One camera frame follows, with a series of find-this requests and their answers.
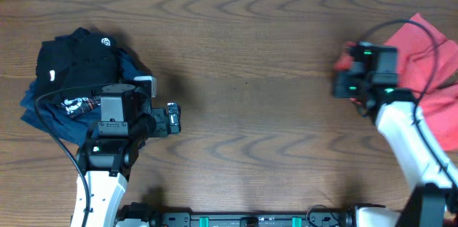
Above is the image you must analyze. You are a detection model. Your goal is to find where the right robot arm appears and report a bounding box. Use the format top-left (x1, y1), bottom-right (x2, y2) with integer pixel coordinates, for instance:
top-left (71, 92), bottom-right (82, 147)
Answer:
top-left (333, 42), bottom-right (457, 226)

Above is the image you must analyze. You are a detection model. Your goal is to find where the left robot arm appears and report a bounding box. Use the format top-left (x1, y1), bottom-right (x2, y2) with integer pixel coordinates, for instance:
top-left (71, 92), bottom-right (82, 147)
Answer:
top-left (71, 83), bottom-right (181, 226)

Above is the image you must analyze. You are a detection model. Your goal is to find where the black patterned folded garment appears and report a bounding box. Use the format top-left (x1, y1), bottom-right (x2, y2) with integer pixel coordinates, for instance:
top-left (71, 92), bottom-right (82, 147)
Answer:
top-left (60, 96), bottom-right (101, 118)

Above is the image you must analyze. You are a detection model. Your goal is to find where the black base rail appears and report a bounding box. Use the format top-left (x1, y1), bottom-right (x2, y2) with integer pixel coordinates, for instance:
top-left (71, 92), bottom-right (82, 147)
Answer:
top-left (114, 203), bottom-right (356, 227)

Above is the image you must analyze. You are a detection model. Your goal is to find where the red orange t-shirt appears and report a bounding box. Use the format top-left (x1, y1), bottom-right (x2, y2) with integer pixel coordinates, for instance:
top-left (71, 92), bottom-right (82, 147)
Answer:
top-left (356, 13), bottom-right (457, 151)

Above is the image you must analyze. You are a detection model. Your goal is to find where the navy blue folded garment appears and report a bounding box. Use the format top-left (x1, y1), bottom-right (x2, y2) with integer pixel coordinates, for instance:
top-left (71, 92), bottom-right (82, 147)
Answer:
top-left (20, 50), bottom-right (145, 146)

